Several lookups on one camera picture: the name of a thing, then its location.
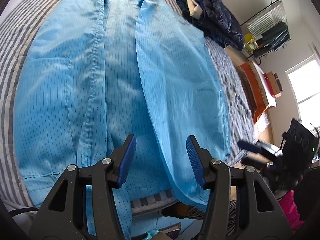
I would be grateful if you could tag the black metal clothes rack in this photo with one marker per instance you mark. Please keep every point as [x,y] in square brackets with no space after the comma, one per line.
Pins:
[262,10]

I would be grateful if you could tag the orange table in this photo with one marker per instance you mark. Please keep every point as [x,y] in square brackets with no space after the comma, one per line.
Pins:
[258,111]

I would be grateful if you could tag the light blue work coat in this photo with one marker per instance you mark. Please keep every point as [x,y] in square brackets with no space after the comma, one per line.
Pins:
[75,80]

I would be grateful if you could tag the red box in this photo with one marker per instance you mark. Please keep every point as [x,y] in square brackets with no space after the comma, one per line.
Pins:
[271,85]

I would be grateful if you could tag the striped hanging towel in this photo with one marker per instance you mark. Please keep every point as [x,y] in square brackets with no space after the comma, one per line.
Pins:
[265,20]

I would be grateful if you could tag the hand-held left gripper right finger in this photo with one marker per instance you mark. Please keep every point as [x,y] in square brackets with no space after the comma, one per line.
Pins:
[196,162]

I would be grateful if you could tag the brown cardboard box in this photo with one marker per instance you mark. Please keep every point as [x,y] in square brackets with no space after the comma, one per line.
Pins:
[278,86]

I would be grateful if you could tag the yellow box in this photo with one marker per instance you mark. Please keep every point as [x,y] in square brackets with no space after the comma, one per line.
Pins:
[250,41]

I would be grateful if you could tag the navy puffer jacket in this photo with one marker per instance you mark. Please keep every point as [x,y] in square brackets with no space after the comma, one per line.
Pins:
[220,17]

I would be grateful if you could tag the bed with striped sheet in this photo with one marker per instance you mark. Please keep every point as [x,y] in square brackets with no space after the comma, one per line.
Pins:
[15,30]

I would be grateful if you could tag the dark green hanging clothes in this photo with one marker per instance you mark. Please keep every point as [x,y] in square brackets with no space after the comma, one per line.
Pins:
[275,33]

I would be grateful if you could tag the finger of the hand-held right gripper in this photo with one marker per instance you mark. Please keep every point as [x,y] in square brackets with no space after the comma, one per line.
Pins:
[252,163]
[248,147]

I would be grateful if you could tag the beige folded garment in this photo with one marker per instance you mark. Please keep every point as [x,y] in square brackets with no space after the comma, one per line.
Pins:
[193,10]

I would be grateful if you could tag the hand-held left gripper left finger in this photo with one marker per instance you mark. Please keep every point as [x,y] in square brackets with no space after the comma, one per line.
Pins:
[127,160]

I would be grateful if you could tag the dark teal folded garment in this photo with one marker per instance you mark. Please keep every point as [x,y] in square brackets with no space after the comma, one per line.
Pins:
[183,6]

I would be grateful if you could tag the bright window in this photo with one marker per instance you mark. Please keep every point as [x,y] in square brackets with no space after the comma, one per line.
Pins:
[305,85]

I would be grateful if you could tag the white table cloth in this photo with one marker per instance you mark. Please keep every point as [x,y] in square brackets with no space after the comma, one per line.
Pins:
[261,80]

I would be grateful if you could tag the olive brown cloth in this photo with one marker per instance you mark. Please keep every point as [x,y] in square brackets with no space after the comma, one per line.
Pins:
[176,210]

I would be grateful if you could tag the person's striped dark clothing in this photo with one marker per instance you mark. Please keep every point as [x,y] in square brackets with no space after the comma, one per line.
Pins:
[220,210]

